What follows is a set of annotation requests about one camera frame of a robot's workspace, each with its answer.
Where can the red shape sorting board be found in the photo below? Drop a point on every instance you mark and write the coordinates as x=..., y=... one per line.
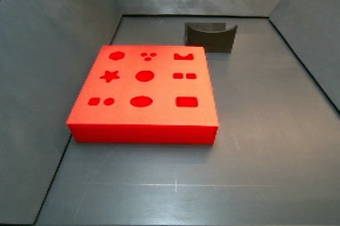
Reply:
x=147, y=94

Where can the black curved holder stand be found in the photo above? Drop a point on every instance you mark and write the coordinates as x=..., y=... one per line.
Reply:
x=210, y=35

